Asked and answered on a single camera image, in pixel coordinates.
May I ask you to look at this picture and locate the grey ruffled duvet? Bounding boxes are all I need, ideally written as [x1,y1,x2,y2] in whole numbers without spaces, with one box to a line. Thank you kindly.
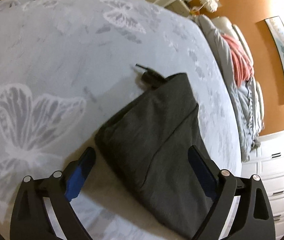
[194,15,264,162]

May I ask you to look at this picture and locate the dark grey pants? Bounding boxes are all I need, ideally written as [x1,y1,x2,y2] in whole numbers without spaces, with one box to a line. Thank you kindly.
[95,72,216,239]

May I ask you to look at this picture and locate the white panelled wardrobe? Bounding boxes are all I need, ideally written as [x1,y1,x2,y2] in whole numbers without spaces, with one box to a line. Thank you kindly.
[242,130,284,239]

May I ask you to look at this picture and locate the cream padded headboard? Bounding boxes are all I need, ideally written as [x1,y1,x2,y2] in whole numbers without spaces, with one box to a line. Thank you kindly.
[212,16,265,120]

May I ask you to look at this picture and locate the pink blanket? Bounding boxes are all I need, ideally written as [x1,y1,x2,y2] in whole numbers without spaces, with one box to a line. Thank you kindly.
[221,34,254,87]

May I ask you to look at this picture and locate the grey butterfly bedspread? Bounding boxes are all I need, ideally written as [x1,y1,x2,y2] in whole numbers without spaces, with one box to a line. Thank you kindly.
[0,0,242,239]

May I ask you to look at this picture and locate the white nightstand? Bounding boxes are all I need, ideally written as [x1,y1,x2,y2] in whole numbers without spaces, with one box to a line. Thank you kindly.
[166,0,191,17]

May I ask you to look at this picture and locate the white fluffy bedside lamp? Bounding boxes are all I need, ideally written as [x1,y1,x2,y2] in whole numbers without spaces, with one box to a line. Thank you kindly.
[191,0,220,14]

